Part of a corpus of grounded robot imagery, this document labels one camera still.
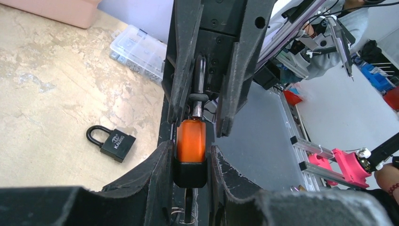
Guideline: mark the red plastic bin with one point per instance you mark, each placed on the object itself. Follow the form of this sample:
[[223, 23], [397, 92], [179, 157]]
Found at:
[[291, 98]]

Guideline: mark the clear screw organizer box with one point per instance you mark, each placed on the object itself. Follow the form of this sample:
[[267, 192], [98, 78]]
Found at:
[[140, 52]]

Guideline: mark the pink plastic storage box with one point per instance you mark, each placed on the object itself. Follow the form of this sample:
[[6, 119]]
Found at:
[[79, 13]]

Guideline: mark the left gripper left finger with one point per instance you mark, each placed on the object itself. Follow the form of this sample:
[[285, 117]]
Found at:
[[141, 197]]

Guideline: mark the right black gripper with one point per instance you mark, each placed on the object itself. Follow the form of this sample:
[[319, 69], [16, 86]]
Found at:
[[229, 34]]

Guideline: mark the orange black padlock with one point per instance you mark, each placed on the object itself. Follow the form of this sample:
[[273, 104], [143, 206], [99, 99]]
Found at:
[[190, 163]]

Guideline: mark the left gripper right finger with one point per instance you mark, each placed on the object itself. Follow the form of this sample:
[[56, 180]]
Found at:
[[237, 201]]

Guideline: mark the pink teleoperation handle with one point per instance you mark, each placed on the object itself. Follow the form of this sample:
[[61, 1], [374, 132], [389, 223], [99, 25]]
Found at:
[[354, 167]]

